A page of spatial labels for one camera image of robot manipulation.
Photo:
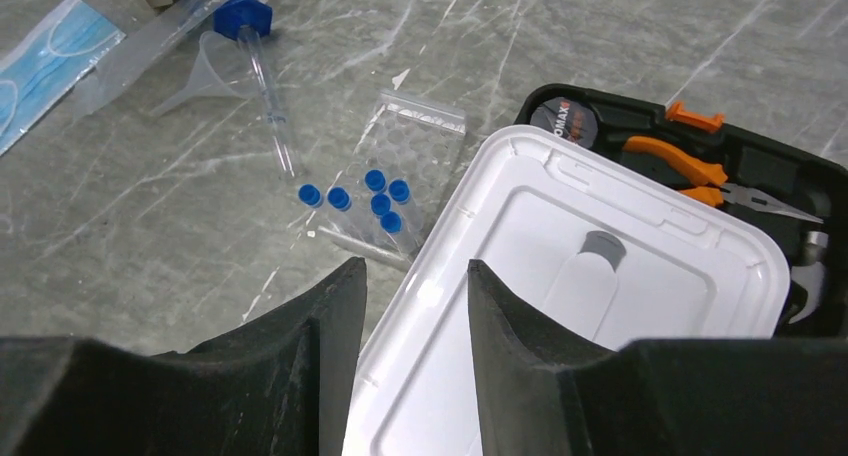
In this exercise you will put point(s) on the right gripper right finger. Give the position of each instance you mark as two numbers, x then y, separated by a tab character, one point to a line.
545	390

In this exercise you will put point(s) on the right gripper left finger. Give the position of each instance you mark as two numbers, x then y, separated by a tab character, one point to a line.
278	385

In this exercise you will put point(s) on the clear plastic funnel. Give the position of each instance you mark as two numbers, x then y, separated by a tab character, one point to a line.
221	69

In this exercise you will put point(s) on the white tray lid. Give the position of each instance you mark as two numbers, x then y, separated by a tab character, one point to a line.
600	249

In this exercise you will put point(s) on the clear test tube rack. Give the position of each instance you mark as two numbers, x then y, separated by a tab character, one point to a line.
407	137

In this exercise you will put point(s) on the steel hammer head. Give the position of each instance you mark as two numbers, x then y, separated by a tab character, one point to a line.
808	279

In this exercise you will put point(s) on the black orange tool case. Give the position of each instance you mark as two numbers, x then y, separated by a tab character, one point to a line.
796	177

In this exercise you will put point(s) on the blue plastic bag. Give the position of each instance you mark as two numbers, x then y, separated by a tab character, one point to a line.
58	52

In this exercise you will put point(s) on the orange handled pliers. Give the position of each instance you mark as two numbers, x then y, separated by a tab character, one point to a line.
711	184

